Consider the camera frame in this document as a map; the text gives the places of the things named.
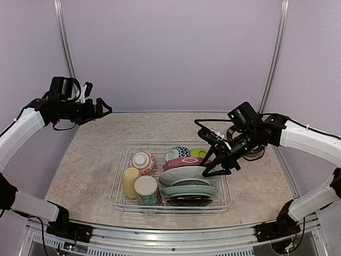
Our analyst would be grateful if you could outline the lime green bowl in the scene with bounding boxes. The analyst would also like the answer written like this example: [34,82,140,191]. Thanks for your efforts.
[190,148,207,159]

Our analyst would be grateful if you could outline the pink polka dot plate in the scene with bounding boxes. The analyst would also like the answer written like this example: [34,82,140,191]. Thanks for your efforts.
[163,157,204,171]

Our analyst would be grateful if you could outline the blue white patterned bowl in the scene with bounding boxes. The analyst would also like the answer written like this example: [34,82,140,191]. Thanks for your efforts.
[165,147,191,161]

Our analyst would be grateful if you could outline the white red patterned bowl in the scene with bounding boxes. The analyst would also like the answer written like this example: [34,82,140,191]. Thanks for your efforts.
[130,151,156,175]

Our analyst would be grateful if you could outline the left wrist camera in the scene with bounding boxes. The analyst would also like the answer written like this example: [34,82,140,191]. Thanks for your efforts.
[77,82,93,103]

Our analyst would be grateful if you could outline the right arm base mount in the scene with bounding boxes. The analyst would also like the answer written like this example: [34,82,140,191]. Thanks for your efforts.
[254,217,301,242]

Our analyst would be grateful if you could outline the pale green plate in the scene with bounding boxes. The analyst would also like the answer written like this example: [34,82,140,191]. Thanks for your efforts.
[161,185,219,198]

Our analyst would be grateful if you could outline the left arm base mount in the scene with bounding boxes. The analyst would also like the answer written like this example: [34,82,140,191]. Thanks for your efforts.
[46,209,93,243]

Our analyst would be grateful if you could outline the aluminium front rail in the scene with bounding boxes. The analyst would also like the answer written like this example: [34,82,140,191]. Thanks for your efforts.
[16,215,328,255]

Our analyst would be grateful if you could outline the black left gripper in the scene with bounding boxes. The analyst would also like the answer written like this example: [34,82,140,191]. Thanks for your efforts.
[55,97,111,125]

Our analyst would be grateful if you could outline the pale yellow cup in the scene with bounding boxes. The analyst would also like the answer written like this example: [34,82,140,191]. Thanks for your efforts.
[123,167,141,199]

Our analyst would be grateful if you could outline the aluminium frame post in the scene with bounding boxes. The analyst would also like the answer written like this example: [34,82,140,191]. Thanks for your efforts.
[53,0,76,78]
[258,0,290,113]

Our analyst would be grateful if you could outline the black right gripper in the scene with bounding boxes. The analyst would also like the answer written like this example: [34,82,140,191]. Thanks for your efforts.
[199,126,259,177]

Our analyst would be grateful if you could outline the small black dish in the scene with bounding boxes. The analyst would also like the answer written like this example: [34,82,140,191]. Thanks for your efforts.
[166,196,213,207]

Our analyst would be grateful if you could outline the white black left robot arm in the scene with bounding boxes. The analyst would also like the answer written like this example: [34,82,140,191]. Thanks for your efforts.
[1,76,112,237]

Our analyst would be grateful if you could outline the aluminium frame post right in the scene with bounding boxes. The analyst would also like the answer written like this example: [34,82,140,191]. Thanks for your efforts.
[258,0,290,113]

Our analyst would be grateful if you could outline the grey white painted plate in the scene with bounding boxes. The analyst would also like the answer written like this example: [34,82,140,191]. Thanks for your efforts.
[159,166,219,187]

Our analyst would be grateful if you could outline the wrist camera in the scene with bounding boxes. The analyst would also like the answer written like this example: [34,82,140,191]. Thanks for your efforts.
[77,82,93,103]
[198,128,227,145]

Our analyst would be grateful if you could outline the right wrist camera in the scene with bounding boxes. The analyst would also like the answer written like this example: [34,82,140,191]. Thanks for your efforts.
[198,128,227,145]

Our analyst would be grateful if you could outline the large black round plate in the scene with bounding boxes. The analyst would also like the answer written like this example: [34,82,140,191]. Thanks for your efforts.
[246,147,265,158]

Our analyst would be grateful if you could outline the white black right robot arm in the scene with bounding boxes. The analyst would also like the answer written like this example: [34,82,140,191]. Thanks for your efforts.
[195,102,340,237]

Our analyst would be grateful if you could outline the white wire dish rack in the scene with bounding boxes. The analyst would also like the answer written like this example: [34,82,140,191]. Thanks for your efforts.
[110,140,232,216]

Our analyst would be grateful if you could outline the teal patterned cup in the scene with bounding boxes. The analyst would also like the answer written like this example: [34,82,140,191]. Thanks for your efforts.
[134,176,163,206]

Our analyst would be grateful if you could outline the aluminium frame post left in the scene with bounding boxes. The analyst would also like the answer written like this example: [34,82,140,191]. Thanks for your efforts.
[53,0,76,78]

